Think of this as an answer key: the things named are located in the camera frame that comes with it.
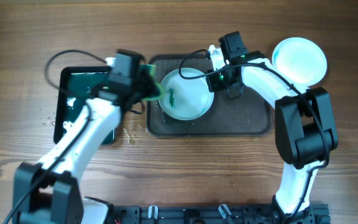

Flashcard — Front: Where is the white plate top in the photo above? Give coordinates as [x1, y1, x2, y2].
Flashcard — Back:
[272, 37, 328, 86]

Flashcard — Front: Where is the green yellow sponge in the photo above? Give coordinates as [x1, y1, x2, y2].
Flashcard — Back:
[140, 64, 165, 101]

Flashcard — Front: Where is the black serving tray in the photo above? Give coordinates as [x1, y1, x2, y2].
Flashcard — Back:
[147, 54, 272, 138]

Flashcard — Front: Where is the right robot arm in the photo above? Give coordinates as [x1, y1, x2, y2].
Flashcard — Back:
[206, 32, 338, 223]

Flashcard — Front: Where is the black mounting rail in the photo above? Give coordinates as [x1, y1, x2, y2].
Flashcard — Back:
[82, 196, 331, 224]

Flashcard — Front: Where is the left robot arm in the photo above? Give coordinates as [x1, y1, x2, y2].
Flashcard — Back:
[4, 49, 162, 223]

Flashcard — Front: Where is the black water basin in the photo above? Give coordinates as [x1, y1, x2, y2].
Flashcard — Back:
[53, 66, 110, 144]

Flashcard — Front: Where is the white plate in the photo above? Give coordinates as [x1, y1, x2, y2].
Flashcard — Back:
[158, 69, 214, 121]
[272, 37, 328, 86]

